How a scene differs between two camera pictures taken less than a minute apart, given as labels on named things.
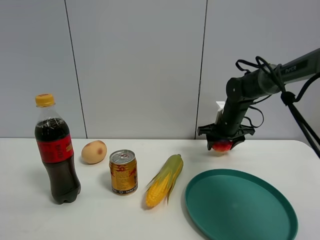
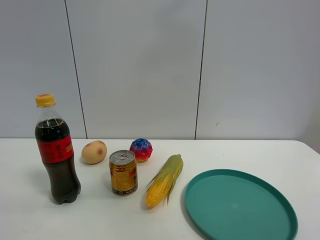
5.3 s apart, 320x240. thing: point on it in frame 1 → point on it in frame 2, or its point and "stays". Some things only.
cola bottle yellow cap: [52, 131] stays
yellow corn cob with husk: [162, 182] stays
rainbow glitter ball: [222, 146] → [143, 148]
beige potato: [94, 152] stays
